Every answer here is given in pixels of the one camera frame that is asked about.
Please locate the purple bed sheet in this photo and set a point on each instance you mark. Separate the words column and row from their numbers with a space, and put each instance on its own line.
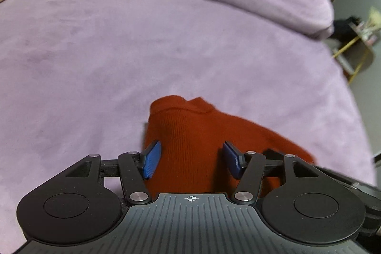
column 78, row 77

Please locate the black bag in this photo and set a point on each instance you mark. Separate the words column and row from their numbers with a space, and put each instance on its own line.
column 342, row 29

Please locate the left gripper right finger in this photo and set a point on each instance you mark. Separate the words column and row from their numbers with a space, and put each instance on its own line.
column 250, row 169

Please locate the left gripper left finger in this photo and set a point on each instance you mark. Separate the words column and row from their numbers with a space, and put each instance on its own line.
column 133, row 169

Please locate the yellow side table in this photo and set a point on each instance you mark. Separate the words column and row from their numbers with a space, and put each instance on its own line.
column 358, row 54

